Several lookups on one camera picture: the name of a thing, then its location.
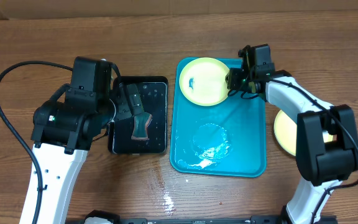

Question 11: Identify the green scrub sponge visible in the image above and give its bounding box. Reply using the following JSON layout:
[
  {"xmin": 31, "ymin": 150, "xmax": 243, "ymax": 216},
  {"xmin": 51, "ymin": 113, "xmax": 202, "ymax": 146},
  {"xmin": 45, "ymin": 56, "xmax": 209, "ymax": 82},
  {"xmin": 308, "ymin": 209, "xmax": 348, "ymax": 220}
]
[{"xmin": 131, "ymin": 112, "xmax": 152, "ymax": 141}]

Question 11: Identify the yellow-green plate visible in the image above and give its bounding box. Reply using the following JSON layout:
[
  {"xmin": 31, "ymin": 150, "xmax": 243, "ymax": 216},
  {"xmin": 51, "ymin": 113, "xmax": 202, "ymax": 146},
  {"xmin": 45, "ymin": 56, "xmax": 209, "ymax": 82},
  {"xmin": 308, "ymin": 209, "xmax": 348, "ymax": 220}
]
[
  {"xmin": 179, "ymin": 57, "xmax": 229, "ymax": 106},
  {"xmin": 273, "ymin": 109, "xmax": 334, "ymax": 157}
]

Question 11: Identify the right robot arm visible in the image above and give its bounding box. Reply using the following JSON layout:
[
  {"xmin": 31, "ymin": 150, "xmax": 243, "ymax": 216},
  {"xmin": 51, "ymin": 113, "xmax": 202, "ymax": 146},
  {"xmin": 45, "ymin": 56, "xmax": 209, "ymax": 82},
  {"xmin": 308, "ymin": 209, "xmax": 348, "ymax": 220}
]
[{"xmin": 226, "ymin": 44, "xmax": 358, "ymax": 223}]

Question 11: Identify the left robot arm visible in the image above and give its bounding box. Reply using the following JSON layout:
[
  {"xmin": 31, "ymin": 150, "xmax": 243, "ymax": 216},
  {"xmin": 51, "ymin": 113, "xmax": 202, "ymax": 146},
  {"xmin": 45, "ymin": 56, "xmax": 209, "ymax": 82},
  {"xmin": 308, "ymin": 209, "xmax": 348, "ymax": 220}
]
[{"xmin": 20, "ymin": 57, "xmax": 133, "ymax": 223}]

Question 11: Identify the black water tray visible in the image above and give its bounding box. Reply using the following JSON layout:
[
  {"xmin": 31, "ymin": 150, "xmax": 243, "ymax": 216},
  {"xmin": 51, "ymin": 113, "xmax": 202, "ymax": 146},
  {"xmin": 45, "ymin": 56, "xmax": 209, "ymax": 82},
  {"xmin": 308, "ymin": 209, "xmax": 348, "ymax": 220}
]
[{"xmin": 108, "ymin": 76, "xmax": 168, "ymax": 154}]

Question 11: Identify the teal plastic tray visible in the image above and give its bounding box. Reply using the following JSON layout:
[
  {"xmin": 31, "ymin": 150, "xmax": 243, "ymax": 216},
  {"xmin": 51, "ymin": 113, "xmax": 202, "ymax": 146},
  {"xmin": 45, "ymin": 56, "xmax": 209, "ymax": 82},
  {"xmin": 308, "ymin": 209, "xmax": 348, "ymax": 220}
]
[{"xmin": 169, "ymin": 57, "xmax": 267, "ymax": 179}]

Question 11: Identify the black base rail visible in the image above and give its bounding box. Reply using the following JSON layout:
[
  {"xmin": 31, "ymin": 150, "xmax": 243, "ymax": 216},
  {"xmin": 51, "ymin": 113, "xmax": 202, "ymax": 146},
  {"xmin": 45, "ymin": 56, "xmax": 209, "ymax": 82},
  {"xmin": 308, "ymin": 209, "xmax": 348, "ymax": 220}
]
[{"xmin": 61, "ymin": 214, "xmax": 338, "ymax": 224}]

